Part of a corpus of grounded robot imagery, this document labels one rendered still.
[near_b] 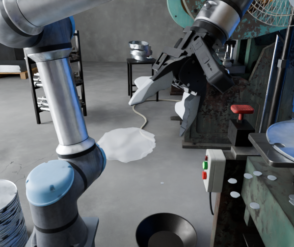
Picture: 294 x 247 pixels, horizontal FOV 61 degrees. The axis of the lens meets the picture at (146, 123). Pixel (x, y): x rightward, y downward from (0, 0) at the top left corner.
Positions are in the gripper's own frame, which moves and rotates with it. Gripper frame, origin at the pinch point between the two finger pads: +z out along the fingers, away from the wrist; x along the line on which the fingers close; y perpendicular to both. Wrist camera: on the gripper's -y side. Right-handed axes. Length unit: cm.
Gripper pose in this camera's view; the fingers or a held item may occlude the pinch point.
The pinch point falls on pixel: (159, 124)
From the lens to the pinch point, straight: 47.0
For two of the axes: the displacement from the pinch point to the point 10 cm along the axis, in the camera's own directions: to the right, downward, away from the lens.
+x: -6.7, -3.9, -6.4
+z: -5.4, 8.4, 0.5
